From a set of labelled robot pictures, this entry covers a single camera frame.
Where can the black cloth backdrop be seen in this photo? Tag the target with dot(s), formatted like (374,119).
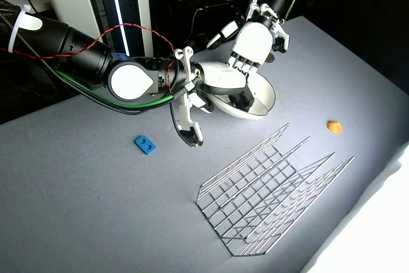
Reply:
(367,4)

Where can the white plate with black rim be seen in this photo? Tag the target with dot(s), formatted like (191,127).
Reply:
(265,94)

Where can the orange swirl cookie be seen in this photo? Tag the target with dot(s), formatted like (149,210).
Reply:
(335,127)

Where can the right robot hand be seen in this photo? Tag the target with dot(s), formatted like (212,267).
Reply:
(220,76)

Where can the blue block with two holes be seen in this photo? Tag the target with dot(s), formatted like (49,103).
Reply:
(145,145)

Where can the brown round coaster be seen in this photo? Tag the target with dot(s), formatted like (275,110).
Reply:
(271,59)

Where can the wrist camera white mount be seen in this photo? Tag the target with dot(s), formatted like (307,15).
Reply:
(188,122)
(281,31)

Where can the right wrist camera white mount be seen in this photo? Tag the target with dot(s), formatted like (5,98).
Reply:
(188,122)

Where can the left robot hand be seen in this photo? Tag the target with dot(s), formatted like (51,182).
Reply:
(254,43)

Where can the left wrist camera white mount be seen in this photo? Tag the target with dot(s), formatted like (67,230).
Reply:
(281,31)

